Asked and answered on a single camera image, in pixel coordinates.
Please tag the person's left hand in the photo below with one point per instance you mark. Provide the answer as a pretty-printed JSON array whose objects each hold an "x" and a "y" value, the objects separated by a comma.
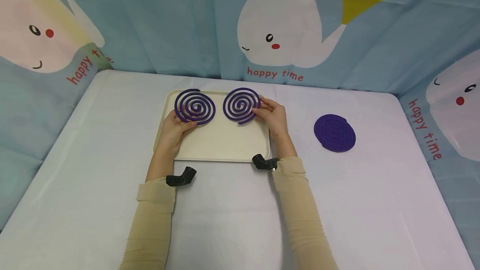
[{"x": 171, "y": 133}]

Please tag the person's right hand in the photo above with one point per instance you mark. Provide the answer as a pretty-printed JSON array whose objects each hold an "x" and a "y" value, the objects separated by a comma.
[{"x": 275, "y": 118}]

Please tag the person's left fingers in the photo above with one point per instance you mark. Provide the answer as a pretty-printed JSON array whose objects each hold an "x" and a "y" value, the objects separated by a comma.
[{"x": 174, "y": 114}]

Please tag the person's right fingers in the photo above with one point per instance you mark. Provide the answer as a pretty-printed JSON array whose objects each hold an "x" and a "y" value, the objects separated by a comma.
[{"x": 267, "y": 102}]

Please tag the person's left thumb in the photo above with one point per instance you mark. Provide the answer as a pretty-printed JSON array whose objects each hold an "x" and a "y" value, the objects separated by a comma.
[{"x": 189, "y": 125}]

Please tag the person's right thumb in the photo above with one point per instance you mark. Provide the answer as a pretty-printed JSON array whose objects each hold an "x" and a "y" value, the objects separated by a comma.
[{"x": 258, "y": 111}]

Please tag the purple spiral mosquito coil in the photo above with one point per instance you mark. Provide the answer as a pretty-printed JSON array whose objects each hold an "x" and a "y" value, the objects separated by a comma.
[
  {"x": 241, "y": 105},
  {"x": 194, "y": 106}
]

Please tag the person's left forearm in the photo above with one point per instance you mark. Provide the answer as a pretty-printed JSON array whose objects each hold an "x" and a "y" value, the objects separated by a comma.
[{"x": 156, "y": 206}]

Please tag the person's right forearm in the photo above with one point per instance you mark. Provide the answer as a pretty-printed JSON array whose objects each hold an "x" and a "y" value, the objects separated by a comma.
[{"x": 302, "y": 205}]

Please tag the cream rectangular tray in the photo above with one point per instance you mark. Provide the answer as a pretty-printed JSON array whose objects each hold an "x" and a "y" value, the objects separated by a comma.
[{"x": 216, "y": 133}]

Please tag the black wrist band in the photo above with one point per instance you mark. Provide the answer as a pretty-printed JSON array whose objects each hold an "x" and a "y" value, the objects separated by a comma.
[
  {"x": 181, "y": 177},
  {"x": 265, "y": 162}
]

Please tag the stack of purple mosquito coils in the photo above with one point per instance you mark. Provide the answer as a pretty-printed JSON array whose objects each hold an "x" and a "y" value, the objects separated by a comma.
[{"x": 335, "y": 133}]

